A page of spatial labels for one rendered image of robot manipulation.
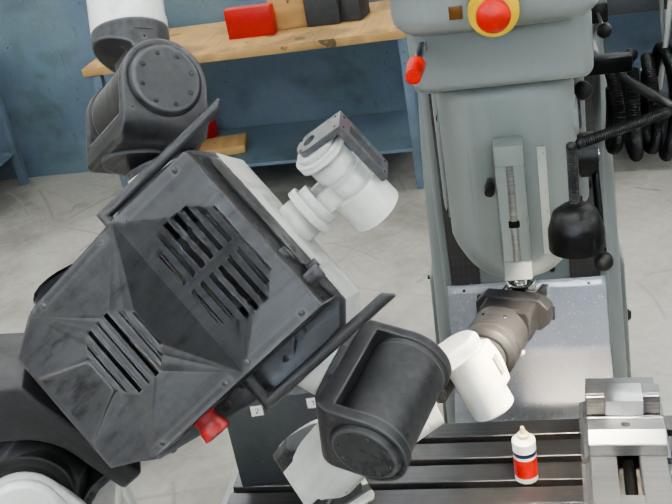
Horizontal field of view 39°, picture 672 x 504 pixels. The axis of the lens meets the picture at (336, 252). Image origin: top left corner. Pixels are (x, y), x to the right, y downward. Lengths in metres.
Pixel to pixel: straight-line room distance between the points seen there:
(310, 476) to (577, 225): 0.46
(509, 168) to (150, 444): 0.64
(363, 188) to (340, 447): 0.29
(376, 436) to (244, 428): 0.75
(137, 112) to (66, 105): 5.42
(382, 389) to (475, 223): 0.46
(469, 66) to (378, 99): 4.60
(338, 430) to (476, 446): 0.81
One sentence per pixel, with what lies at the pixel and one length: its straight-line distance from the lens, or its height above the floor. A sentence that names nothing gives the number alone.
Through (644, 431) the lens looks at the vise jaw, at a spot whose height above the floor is 1.01.
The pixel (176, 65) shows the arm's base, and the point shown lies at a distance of 1.07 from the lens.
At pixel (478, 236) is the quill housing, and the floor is 1.40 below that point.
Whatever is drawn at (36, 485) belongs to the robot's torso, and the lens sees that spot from 1.13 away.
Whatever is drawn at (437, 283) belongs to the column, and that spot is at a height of 1.05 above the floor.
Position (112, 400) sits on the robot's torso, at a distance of 1.00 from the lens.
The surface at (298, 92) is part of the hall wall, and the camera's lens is 5.96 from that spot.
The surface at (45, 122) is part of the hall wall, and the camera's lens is 6.57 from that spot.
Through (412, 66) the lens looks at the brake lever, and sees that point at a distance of 1.17.
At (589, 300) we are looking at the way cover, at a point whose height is 1.02.
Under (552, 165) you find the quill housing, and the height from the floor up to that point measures 1.50.
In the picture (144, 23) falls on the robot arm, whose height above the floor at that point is 1.82.
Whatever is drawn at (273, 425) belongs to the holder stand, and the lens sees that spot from 1.73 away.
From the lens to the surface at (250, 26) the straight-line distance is 5.30.
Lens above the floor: 2.03
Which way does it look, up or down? 26 degrees down
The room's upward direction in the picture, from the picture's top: 10 degrees counter-clockwise
